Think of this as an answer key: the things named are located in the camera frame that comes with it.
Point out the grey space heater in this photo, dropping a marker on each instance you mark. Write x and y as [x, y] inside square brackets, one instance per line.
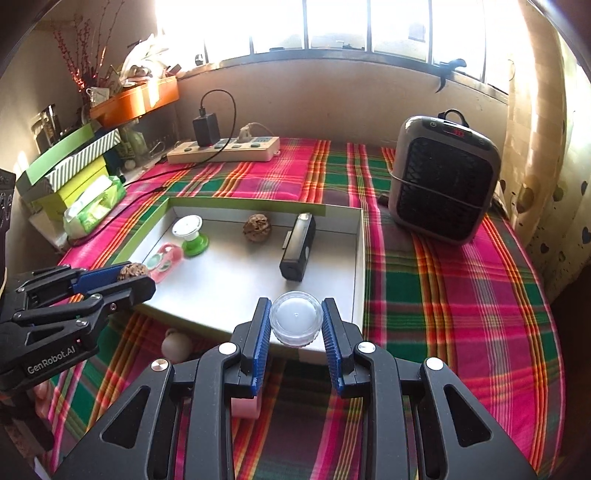
[443, 180]

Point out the green stand with white top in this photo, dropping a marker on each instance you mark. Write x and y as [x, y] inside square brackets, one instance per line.
[191, 240]

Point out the black window hook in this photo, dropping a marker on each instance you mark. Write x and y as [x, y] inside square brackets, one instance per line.
[450, 67]

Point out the green and white cardboard box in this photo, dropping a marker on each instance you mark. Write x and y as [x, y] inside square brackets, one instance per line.
[231, 286]

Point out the yellow-green box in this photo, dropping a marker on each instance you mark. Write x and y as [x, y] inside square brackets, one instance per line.
[69, 189]

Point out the pink oval case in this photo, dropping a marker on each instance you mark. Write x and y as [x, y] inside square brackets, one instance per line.
[244, 408]

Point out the green tissue pack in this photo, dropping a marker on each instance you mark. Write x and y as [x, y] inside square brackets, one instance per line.
[94, 207]

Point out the orange shelf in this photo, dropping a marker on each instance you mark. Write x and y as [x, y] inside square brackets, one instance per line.
[134, 104]

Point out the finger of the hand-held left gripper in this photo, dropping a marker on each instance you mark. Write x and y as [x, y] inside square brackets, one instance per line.
[134, 290]
[97, 277]

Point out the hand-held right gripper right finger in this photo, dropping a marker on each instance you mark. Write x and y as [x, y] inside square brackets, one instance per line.
[332, 346]

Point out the green flat box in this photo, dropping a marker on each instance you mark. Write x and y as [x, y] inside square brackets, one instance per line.
[51, 157]

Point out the clear round jar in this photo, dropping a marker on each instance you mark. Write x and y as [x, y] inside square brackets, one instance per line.
[296, 318]

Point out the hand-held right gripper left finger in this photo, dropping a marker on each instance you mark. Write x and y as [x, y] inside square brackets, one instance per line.
[263, 346]

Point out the pale green bottle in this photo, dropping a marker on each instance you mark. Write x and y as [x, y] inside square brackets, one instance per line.
[135, 143]

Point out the white egg-shaped object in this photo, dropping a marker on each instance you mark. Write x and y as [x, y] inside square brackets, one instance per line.
[178, 346]

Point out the pink and green clip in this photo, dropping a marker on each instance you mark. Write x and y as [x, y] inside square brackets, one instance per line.
[164, 263]

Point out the white plug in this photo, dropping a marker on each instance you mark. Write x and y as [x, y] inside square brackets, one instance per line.
[247, 134]

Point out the red dried branches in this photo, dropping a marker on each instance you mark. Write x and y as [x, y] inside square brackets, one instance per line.
[78, 50]

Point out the brown walnut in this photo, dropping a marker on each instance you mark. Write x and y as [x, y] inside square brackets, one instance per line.
[257, 228]
[133, 271]

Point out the plaid cloth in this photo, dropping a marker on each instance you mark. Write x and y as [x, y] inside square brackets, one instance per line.
[438, 286]

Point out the striped box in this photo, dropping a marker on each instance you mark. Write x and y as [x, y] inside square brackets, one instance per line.
[83, 159]

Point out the heart print curtain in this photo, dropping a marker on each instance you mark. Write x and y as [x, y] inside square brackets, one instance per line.
[540, 161]

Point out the black rectangular device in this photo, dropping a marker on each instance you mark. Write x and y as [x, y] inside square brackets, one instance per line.
[298, 249]

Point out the crumpled white bag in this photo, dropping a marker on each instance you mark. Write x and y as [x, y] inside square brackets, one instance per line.
[141, 55]

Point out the beige power strip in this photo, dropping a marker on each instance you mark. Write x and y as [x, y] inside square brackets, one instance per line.
[221, 150]

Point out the person's left hand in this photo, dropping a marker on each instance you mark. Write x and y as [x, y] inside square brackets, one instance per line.
[46, 397]

